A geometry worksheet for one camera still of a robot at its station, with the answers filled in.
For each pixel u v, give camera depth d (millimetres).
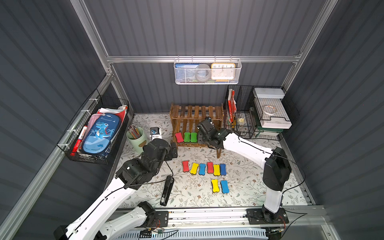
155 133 568
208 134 649
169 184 821
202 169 909
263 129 989
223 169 892
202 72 907
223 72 885
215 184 832
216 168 892
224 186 828
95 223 378
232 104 1153
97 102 776
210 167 898
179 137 866
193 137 851
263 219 673
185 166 912
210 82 893
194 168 891
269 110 952
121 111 788
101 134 642
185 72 909
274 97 1022
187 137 863
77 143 640
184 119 842
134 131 893
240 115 1196
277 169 469
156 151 469
